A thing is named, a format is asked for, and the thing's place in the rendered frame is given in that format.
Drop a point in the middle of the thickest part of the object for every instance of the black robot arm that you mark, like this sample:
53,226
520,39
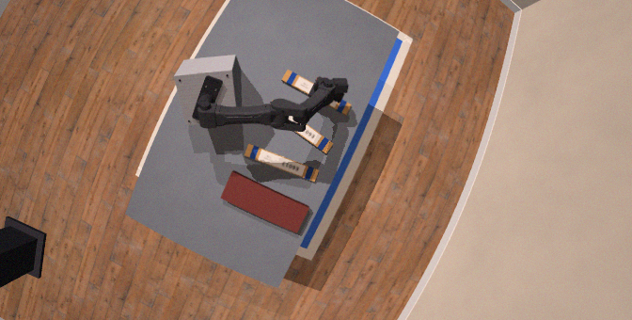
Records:
211,115

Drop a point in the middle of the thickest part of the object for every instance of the white electrode pack with blue and orange bands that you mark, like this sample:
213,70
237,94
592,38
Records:
281,162

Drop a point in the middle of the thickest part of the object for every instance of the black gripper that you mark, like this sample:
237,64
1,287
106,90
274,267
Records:
313,89

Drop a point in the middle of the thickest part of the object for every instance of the white welding electrode pack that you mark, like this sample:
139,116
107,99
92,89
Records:
316,139

